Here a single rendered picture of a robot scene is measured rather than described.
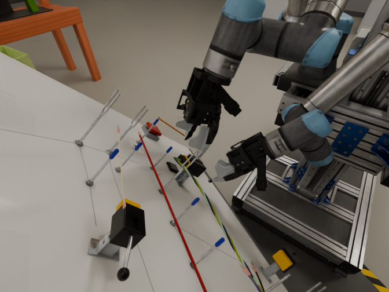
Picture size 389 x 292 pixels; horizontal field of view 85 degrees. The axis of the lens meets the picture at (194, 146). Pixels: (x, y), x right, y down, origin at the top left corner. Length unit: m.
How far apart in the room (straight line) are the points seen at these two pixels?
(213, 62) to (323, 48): 0.21
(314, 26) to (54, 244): 0.57
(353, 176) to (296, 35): 1.75
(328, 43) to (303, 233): 1.33
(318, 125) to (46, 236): 0.57
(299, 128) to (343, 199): 1.40
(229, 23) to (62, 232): 0.43
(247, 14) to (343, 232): 1.58
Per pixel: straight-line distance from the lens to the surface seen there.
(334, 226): 1.80
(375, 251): 2.13
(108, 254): 0.35
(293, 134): 0.60
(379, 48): 0.75
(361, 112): 1.15
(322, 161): 0.72
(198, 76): 0.47
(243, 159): 0.63
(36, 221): 0.34
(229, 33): 0.46
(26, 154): 0.42
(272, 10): 4.86
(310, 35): 0.53
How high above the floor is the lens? 1.61
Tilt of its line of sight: 45 degrees down
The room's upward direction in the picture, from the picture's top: straight up
